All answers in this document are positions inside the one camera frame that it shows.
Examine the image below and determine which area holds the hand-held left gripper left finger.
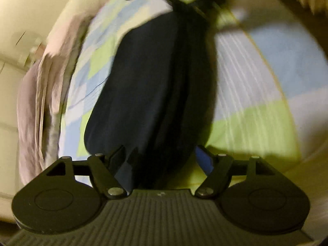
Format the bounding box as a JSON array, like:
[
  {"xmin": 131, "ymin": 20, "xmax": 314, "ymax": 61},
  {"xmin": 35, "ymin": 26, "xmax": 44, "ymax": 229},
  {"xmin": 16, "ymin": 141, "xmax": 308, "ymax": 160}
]
[{"xmin": 46, "ymin": 146, "xmax": 128, "ymax": 200}]

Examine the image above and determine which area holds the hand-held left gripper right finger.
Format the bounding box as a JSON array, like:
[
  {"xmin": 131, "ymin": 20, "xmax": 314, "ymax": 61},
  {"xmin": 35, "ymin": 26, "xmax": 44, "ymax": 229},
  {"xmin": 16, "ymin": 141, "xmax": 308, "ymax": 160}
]
[{"xmin": 194, "ymin": 145, "xmax": 280, "ymax": 199}]

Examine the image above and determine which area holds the dark navy garment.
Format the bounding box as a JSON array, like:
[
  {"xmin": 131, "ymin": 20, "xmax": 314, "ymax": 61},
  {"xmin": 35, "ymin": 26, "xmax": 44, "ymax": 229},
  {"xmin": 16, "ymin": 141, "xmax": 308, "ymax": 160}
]
[{"xmin": 84, "ymin": 2, "xmax": 219, "ymax": 190}]

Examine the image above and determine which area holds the blue green checked bed sheet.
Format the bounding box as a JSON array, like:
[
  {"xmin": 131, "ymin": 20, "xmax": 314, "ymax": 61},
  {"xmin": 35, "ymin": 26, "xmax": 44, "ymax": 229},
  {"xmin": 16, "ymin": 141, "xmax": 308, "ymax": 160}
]
[{"xmin": 58, "ymin": 0, "xmax": 328, "ymax": 188}]

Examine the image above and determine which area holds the grey pink blanket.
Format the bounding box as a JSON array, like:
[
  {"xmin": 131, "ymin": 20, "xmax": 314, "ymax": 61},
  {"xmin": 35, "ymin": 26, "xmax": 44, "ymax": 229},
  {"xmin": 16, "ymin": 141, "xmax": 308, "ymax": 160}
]
[{"xmin": 16, "ymin": 0, "xmax": 119, "ymax": 185}]

